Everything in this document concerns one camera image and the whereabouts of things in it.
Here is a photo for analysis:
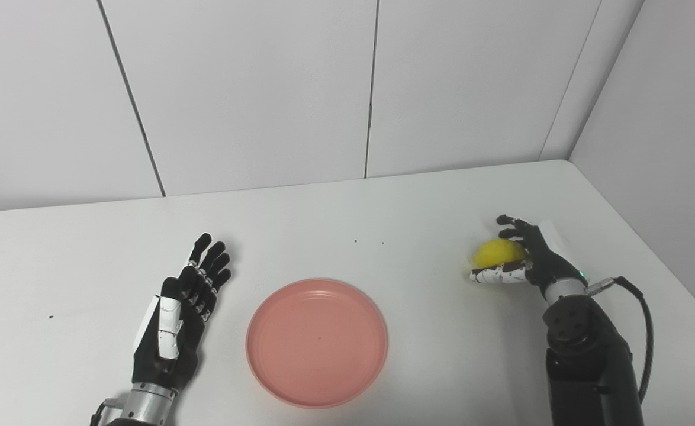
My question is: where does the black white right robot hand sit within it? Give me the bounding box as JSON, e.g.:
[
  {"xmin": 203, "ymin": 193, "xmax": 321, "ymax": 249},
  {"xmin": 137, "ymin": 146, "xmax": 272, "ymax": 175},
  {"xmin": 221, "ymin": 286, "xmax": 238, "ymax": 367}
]
[{"xmin": 469, "ymin": 214, "xmax": 588, "ymax": 298}]

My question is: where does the pink round plate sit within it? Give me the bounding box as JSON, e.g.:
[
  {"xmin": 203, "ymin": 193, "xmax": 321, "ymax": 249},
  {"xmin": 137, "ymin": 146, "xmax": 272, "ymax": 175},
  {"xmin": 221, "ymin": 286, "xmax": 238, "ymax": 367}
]
[{"xmin": 246, "ymin": 279, "xmax": 390, "ymax": 410}]

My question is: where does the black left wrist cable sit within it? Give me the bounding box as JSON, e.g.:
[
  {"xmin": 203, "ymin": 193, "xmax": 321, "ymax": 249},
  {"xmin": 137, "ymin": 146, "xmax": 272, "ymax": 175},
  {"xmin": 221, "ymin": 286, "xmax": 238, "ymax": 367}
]
[{"xmin": 89, "ymin": 397, "xmax": 127, "ymax": 426}]

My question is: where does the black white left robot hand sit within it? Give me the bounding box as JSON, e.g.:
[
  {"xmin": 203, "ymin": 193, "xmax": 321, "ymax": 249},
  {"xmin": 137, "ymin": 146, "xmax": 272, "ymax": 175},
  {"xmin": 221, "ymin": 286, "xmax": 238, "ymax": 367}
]
[{"xmin": 131, "ymin": 233, "xmax": 233, "ymax": 393}]

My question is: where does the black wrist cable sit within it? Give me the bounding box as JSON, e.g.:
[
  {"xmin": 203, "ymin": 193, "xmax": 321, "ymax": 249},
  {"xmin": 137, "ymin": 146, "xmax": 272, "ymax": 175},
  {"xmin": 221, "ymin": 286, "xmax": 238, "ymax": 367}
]
[
  {"xmin": 584, "ymin": 275, "xmax": 655, "ymax": 405},
  {"xmin": 89, "ymin": 397, "xmax": 127, "ymax": 426}
]

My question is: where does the yellow lemon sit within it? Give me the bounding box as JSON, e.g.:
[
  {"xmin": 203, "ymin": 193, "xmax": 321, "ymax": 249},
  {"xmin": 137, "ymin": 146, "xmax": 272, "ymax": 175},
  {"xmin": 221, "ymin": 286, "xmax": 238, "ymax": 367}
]
[{"xmin": 472, "ymin": 238, "xmax": 527, "ymax": 270}]

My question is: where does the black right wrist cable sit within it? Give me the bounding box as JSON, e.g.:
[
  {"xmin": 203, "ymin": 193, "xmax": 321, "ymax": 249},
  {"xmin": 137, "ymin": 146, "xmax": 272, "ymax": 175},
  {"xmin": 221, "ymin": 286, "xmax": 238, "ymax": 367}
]
[{"xmin": 584, "ymin": 275, "xmax": 655, "ymax": 405}]

